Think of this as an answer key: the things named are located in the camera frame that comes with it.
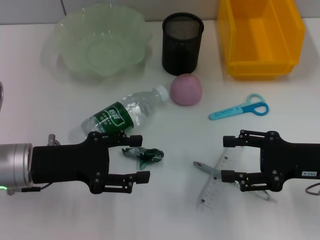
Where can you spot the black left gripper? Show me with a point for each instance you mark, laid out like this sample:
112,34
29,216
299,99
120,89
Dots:
70,162

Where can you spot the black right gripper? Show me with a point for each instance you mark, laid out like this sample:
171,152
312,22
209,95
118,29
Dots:
287,160

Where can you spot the green plastic wrapper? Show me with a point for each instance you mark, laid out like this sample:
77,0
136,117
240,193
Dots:
147,155

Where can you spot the clear green-label water bottle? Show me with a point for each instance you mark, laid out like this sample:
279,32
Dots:
140,105

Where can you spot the pink peach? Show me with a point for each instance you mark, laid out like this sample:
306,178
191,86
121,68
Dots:
186,90

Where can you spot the clear grey pen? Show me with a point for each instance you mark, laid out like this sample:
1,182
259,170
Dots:
205,168

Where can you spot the clear plastic ruler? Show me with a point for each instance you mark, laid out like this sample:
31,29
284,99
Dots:
212,190

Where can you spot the blue capped scissors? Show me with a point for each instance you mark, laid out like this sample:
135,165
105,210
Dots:
225,113

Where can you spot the black mesh pen holder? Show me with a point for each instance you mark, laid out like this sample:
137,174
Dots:
180,55

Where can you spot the translucent green fruit plate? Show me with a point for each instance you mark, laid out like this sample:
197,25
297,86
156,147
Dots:
75,37

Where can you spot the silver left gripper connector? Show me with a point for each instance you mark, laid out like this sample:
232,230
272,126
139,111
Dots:
53,140

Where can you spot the yellow plastic bin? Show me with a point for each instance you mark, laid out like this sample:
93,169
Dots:
262,67

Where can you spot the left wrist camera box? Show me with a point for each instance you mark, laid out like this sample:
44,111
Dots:
1,95

